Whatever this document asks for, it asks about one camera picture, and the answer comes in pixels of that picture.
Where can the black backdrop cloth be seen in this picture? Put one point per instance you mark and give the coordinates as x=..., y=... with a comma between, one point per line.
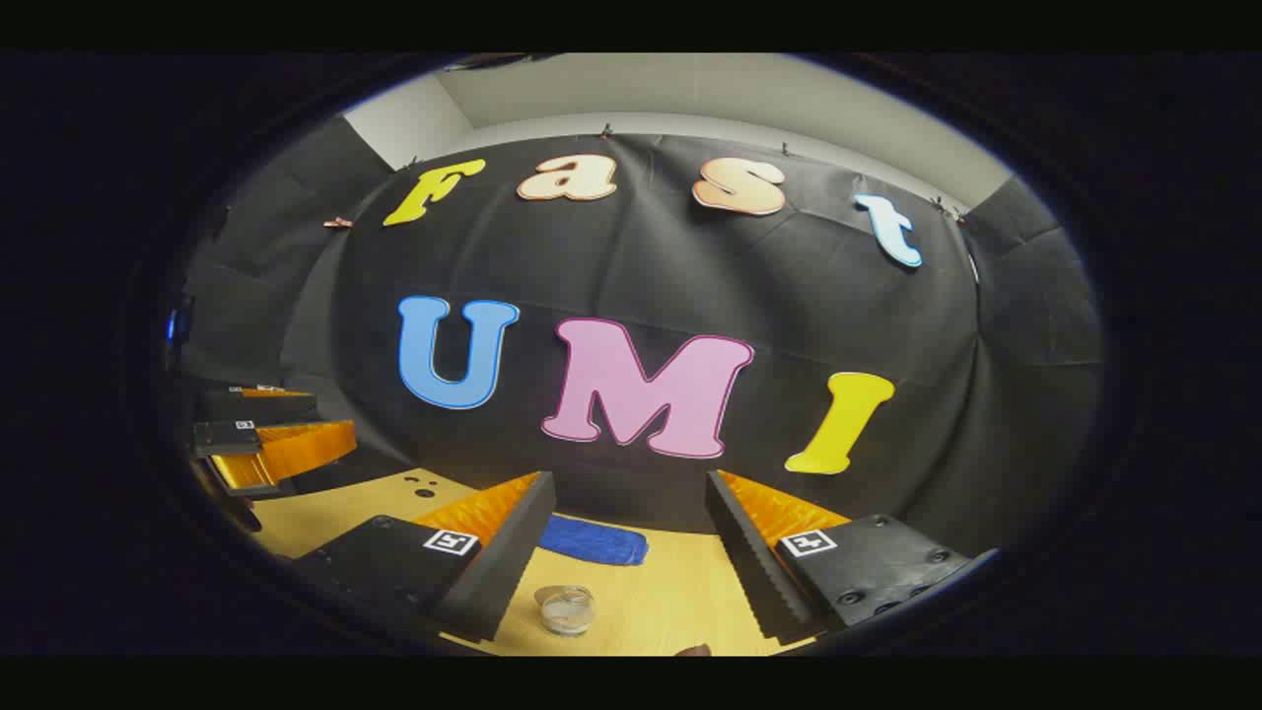
x=789, y=296

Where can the clear plastic water bottle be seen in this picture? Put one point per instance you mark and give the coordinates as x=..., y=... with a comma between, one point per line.
x=567, y=611

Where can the copper-coloured clip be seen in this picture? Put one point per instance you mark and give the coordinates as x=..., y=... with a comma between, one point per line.
x=337, y=223

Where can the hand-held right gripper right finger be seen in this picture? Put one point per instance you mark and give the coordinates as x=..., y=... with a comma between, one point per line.
x=739, y=552

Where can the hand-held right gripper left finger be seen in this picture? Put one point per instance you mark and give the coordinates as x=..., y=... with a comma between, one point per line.
x=513, y=552

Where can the blue towel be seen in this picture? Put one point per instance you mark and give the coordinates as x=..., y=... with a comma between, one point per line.
x=592, y=540

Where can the round brown coaster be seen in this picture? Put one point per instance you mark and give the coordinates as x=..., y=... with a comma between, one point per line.
x=693, y=651

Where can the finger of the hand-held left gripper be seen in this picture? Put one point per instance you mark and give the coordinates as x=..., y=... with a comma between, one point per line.
x=256, y=406
x=296, y=449

